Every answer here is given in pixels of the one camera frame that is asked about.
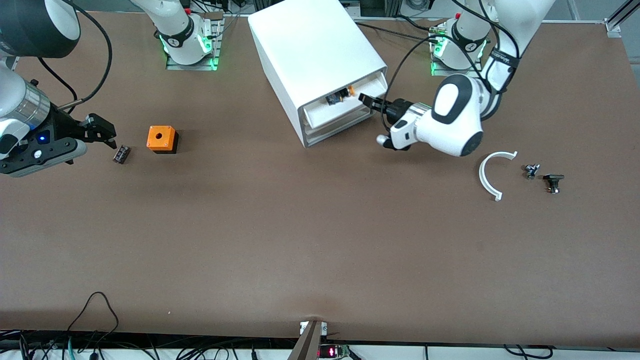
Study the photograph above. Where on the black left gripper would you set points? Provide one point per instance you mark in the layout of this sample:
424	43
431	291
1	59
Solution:
399	108

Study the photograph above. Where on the small black component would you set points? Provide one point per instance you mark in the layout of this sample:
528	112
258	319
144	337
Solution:
121	154

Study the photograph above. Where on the red LED display board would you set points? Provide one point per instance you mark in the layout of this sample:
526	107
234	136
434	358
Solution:
327	352

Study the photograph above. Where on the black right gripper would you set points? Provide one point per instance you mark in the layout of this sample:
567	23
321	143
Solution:
64	128

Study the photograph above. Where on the aluminium frame bracket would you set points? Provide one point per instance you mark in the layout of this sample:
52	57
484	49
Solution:
617	22

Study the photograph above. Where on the white plastic drawer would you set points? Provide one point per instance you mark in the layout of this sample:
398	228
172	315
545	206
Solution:
315	140
315	131
320	117

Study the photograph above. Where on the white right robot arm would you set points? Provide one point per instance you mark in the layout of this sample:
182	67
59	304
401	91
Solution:
15	100

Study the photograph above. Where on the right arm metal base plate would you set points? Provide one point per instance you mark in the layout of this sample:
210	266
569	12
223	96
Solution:
190	67

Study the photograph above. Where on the tan camera mount beam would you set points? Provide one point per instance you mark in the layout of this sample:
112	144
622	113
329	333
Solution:
305	347

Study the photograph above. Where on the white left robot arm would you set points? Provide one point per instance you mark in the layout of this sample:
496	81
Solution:
460	120

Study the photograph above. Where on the orange push button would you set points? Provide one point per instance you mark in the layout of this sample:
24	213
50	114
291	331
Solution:
342	95

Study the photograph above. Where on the white drawer cabinet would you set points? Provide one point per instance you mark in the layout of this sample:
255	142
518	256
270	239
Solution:
310	45

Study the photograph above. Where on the small black switch part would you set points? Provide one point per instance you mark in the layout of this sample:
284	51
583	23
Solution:
553	182

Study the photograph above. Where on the white curved plastic arc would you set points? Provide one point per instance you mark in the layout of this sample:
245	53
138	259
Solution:
482	177

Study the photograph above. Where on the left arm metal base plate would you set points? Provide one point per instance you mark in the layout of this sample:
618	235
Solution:
475	73

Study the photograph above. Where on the small silver metal part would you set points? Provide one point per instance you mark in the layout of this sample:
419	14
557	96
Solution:
531	171

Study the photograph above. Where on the orange box with hole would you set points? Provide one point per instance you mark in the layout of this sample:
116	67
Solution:
160	137

